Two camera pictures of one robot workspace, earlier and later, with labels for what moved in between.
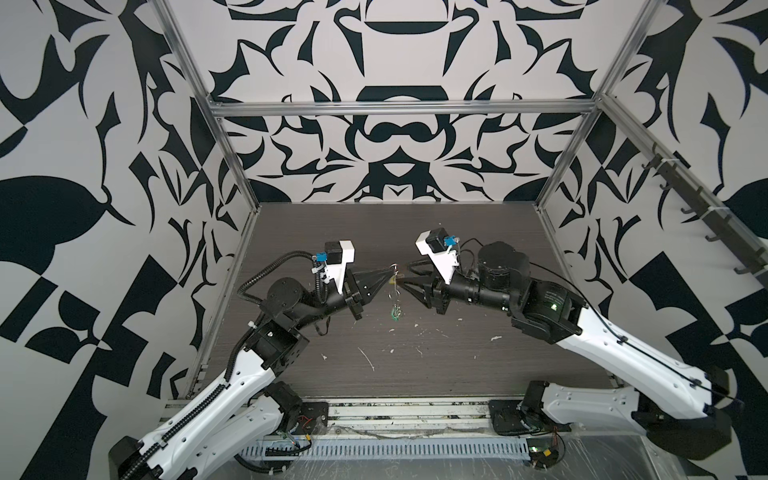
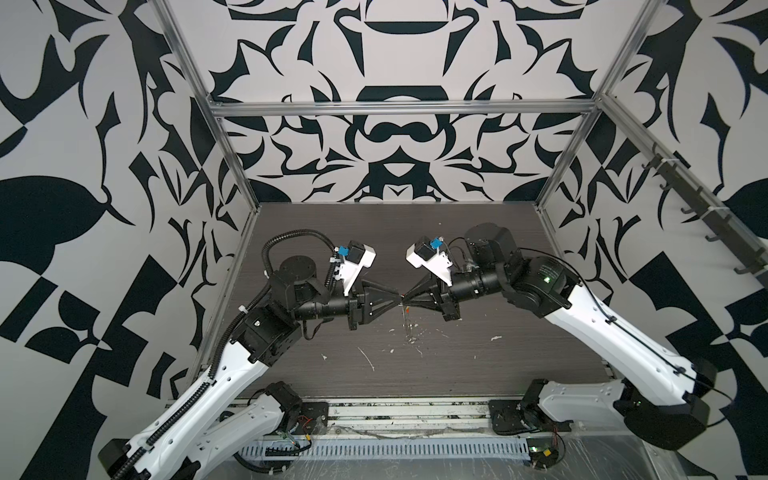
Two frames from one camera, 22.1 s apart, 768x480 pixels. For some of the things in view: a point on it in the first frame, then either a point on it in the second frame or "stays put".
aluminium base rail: [369, 417] stays put
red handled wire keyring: [395, 289] -> [407, 325]
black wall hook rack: [717, 221] stays put
